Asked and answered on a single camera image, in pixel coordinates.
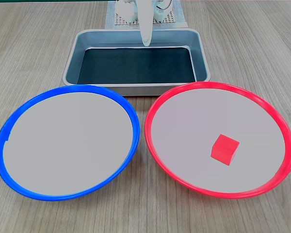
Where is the small red cube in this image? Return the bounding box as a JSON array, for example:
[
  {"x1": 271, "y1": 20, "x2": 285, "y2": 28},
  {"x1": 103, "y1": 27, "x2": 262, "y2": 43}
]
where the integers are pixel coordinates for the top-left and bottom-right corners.
[{"x1": 210, "y1": 133, "x2": 241, "y2": 167}]

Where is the black tray mat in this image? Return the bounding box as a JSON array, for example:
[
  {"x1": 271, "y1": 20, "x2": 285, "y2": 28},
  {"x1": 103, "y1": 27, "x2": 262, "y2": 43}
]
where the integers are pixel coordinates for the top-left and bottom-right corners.
[{"x1": 77, "y1": 47, "x2": 197, "y2": 85}]

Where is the steel tray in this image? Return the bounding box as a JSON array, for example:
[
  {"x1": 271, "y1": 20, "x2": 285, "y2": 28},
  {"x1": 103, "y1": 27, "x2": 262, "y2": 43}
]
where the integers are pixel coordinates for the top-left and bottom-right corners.
[{"x1": 62, "y1": 28, "x2": 211, "y2": 97}]

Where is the white plate red rim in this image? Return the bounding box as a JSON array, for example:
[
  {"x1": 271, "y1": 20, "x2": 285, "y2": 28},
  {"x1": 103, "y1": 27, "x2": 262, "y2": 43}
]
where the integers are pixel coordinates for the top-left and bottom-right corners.
[{"x1": 144, "y1": 81, "x2": 291, "y2": 200}]

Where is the white plate blue rim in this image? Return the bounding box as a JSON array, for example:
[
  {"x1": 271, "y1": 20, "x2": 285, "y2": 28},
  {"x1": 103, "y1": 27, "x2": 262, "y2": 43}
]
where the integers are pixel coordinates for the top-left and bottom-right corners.
[{"x1": 0, "y1": 84, "x2": 141, "y2": 201}]

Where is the pale perforated base plate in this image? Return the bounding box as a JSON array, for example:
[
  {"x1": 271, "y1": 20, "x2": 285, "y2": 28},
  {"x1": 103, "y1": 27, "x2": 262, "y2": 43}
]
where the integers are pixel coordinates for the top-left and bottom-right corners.
[{"x1": 114, "y1": 0, "x2": 177, "y2": 25}]

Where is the thin arm cable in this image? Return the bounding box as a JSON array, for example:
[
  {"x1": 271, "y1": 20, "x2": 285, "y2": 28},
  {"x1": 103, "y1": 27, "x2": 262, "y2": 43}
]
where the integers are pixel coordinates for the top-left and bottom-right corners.
[{"x1": 157, "y1": 0, "x2": 174, "y2": 12}]

